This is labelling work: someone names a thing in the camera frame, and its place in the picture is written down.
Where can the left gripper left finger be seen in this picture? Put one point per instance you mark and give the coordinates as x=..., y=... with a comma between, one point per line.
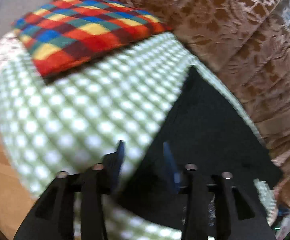
x=52, y=215

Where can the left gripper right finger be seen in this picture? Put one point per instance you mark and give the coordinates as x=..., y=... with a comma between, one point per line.
x=237, y=216

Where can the black pants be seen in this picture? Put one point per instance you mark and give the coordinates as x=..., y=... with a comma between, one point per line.
x=203, y=129

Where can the brown floral curtain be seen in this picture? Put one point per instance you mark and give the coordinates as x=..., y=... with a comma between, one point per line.
x=246, y=43

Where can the multicolour plaid pillow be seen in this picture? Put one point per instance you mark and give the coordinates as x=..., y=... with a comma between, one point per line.
x=67, y=33

